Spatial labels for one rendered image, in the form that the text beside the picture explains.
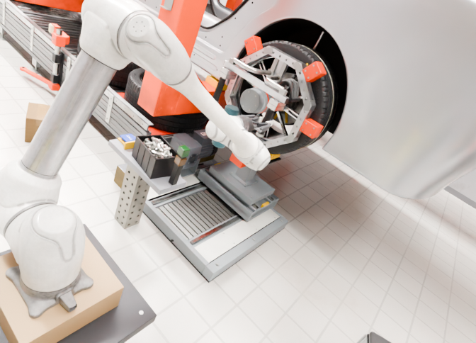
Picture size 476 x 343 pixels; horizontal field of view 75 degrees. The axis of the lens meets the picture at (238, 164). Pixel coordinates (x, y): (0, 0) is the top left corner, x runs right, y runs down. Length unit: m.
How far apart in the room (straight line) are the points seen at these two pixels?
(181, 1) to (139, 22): 0.96
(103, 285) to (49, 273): 0.22
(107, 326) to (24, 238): 0.42
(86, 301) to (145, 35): 0.79
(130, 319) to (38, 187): 0.53
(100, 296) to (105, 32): 0.77
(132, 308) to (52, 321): 0.27
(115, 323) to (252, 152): 0.74
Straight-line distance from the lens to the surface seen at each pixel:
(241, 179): 2.18
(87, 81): 0.95
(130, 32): 0.80
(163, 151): 1.52
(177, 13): 1.76
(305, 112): 1.70
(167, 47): 0.81
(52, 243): 0.94
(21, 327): 1.11
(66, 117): 0.98
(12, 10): 3.80
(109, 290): 1.15
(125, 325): 1.22
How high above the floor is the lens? 1.35
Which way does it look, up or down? 28 degrees down
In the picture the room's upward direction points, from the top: 25 degrees clockwise
